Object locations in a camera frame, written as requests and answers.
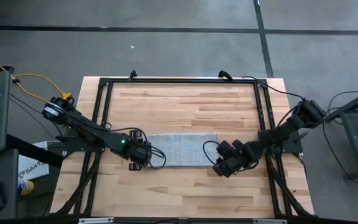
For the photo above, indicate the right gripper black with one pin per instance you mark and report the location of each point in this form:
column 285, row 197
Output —
column 232, row 161

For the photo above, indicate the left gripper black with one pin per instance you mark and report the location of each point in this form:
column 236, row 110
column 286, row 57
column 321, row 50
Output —
column 140, row 151

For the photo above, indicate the grey waffle microfiber towel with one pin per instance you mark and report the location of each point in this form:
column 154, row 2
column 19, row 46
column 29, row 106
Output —
column 182, row 149

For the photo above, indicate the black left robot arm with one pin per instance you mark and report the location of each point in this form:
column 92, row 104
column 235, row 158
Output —
column 82, row 127

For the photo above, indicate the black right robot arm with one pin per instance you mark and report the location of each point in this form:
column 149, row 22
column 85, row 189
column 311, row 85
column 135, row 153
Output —
column 291, row 127

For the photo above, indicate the white cardboard box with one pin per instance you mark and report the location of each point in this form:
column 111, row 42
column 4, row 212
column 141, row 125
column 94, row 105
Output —
column 34, row 165

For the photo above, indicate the black bar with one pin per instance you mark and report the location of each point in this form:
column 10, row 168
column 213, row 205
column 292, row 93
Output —
column 33, row 151

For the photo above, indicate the person's yellow white shoe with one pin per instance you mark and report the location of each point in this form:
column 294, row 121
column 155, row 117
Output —
column 26, row 187

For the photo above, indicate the dark grey desk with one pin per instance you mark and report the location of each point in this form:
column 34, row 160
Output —
column 9, row 174

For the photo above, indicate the black metal stand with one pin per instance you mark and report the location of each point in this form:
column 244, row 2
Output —
column 356, row 130

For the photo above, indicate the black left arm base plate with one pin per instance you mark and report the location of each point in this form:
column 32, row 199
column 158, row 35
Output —
column 73, row 147

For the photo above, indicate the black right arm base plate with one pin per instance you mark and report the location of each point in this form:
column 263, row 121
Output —
column 294, row 147

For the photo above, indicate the silver aluminium bracket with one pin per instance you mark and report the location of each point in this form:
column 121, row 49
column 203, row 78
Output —
column 96, row 221
column 269, row 221

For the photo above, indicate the black aluminium rig frame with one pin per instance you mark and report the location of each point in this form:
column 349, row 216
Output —
column 182, row 81

